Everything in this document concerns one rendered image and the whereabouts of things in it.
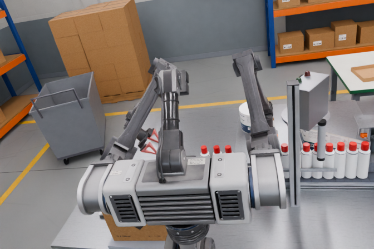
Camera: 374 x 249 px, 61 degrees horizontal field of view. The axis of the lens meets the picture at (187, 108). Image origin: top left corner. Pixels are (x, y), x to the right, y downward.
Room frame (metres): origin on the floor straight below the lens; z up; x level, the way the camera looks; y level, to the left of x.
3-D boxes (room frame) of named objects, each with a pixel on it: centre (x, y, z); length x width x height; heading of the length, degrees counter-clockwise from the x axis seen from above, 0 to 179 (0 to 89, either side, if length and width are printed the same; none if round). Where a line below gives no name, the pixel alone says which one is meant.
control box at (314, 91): (1.15, -0.51, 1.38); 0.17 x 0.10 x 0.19; 128
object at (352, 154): (1.17, -0.74, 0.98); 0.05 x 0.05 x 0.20
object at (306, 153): (1.23, -0.54, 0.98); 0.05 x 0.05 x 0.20
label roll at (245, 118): (1.78, -0.43, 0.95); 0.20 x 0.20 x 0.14
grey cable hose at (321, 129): (1.12, -0.56, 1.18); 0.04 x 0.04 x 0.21
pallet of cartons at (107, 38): (4.92, 1.05, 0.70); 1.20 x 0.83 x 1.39; 83
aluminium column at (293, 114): (1.11, -0.43, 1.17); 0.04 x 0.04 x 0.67; 73
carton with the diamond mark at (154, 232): (1.17, 0.31, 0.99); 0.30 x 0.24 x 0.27; 76
